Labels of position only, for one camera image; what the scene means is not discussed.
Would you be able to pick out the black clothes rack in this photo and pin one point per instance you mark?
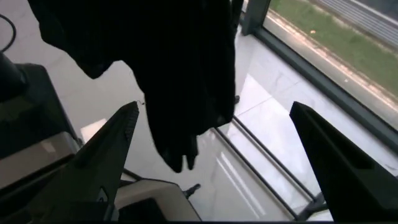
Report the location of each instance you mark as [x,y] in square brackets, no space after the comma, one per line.
[314,207]

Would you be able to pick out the black short-sleeved shirt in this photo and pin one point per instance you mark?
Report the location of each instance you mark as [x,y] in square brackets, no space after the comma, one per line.
[186,77]

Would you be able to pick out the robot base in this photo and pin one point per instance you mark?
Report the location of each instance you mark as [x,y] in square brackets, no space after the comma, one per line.
[31,124]

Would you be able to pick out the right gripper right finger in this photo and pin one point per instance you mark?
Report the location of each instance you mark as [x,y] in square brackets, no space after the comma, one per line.
[348,180]

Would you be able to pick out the window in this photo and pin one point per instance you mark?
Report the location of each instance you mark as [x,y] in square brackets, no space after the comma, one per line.
[342,37]

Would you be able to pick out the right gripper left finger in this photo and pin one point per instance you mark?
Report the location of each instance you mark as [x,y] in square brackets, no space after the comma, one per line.
[93,168]

